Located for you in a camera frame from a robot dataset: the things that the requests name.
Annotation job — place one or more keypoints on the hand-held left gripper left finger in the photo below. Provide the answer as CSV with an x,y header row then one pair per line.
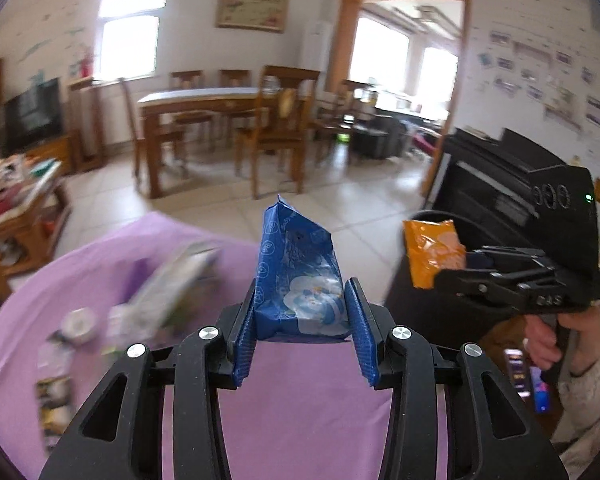
x,y
242,345

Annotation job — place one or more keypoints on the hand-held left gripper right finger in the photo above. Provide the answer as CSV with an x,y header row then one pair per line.
x,y
362,345

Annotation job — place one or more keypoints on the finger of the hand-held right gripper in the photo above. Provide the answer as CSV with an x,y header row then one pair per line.
x,y
470,280
500,255

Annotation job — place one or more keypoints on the orange plastic wrapper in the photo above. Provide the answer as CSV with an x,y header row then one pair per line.
x,y
430,250

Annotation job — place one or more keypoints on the black waste bin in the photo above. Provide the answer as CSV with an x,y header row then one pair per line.
x,y
405,295

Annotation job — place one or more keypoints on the blue plastic wrapper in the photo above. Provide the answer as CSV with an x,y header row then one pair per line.
x,y
300,280

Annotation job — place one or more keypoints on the person's right forearm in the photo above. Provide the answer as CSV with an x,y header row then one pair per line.
x,y
590,410

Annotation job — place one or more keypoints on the person's right hand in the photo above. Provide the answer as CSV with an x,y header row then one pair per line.
x,y
587,340

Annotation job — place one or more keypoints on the black piano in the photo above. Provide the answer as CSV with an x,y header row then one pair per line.
x,y
480,180

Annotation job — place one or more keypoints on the green and white packet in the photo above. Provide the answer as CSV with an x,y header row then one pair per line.
x,y
175,285

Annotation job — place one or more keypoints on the smartphone with lit screen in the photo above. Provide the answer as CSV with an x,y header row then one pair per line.
x,y
541,390
517,372

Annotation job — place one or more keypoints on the white tape roll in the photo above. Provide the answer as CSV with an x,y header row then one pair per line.
x,y
80,325

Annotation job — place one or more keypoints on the dark grey sofa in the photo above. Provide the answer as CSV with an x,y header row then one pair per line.
x,y
380,135

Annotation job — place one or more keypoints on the dark printed packet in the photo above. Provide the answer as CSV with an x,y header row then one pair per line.
x,y
54,415

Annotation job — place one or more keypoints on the wooden dining chair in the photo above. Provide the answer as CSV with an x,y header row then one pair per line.
x,y
186,79
235,77
155,132
332,115
275,140

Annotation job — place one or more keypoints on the wide balcony window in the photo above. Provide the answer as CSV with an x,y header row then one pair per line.
x,y
380,55

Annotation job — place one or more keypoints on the wooden coffee table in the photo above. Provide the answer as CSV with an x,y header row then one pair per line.
x,y
25,230

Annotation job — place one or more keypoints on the cream oval pad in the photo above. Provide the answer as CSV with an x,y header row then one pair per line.
x,y
287,102

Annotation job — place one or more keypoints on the wooden dining table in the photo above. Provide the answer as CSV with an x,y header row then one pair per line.
x,y
205,97

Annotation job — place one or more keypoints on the white standing air conditioner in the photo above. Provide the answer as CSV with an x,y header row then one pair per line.
x,y
316,65

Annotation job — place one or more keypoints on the tall wooden rack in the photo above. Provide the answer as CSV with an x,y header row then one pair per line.
x,y
87,125

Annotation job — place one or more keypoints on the wooden television cabinet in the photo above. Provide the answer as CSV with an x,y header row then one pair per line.
x,y
50,152

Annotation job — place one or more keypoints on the clutter of small boxes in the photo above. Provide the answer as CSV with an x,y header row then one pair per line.
x,y
5,185

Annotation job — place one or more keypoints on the black television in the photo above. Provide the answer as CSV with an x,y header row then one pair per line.
x,y
30,115

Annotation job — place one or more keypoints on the small bright window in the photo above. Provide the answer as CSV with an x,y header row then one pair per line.
x,y
130,35

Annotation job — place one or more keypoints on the framed floral painting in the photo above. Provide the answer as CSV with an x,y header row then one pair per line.
x,y
252,9

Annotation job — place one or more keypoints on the group of wall photos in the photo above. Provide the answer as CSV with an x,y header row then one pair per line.
x,y
545,85

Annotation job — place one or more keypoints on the wooden door frame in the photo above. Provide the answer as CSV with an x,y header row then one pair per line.
x,y
347,50

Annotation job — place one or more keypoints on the red wall ornament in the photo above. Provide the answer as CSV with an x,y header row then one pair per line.
x,y
85,62

